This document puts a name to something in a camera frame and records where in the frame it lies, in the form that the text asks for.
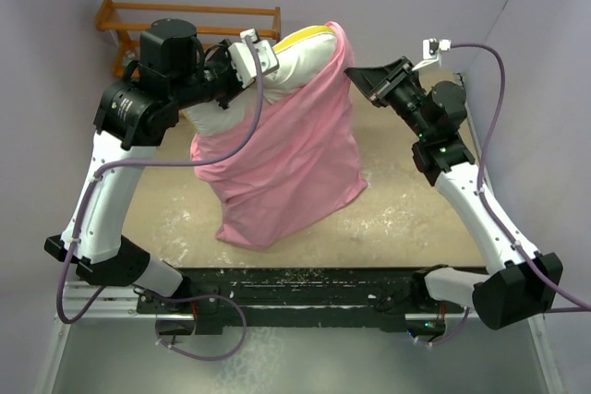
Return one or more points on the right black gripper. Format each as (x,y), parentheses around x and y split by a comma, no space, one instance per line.
(367,78)

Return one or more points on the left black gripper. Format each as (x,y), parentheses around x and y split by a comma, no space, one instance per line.
(221,53)

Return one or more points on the white yellow pillow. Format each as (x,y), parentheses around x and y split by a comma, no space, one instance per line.
(301,55)

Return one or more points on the pink satin pillowcase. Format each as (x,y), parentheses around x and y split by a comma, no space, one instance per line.
(301,165)

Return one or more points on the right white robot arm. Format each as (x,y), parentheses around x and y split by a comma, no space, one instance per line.
(520,280)

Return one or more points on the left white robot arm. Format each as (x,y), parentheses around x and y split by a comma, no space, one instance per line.
(173,72)

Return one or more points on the wooden shelf rack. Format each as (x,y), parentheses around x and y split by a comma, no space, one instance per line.
(125,21)

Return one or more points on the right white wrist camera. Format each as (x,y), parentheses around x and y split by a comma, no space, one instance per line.
(432,50)

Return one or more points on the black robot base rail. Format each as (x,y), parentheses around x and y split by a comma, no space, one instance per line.
(387,299)

